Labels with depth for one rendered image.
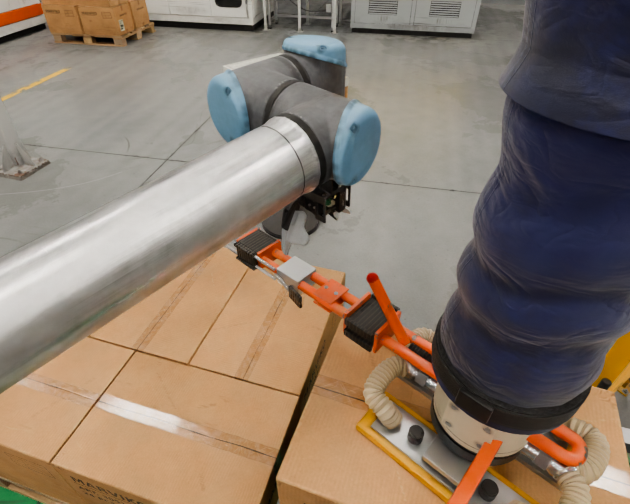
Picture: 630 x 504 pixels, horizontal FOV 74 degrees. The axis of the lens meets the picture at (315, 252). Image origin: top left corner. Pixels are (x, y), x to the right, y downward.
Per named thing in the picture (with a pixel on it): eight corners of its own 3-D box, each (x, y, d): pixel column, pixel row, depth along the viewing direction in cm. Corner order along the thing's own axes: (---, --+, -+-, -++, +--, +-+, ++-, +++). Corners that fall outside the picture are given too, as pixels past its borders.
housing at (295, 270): (317, 282, 99) (317, 267, 96) (297, 297, 95) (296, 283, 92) (296, 268, 103) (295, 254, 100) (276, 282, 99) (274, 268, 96)
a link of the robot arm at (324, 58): (264, 38, 59) (313, 25, 64) (271, 124, 67) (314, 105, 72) (313, 52, 54) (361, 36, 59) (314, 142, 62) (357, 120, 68)
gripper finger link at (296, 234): (293, 265, 75) (313, 218, 73) (271, 251, 78) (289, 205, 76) (303, 265, 78) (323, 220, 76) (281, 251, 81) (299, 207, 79)
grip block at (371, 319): (400, 327, 88) (404, 308, 85) (372, 356, 83) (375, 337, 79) (368, 308, 93) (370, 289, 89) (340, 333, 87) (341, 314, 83)
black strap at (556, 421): (601, 359, 67) (612, 343, 65) (549, 470, 54) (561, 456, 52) (470, 291, 79) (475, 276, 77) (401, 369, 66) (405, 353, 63)
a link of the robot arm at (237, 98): (251, 92, 47) (326, 65, 54) (191, 67, 53) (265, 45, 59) (258, 166, 53) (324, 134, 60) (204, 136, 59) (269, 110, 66)
